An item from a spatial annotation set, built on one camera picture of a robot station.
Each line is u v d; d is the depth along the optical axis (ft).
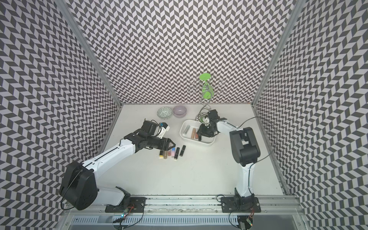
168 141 2.45
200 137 3.24
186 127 3.34
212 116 2.65
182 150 2.99
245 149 1.75
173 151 2.98
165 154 2.97
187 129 3.33
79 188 1.32
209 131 2.82
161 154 2.93
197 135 3.25
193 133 3.25
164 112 3.67
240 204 2.14
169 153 2.99
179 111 3.59
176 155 2.98
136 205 2.40
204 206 2.46
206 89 2.77
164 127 2.51
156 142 2.32
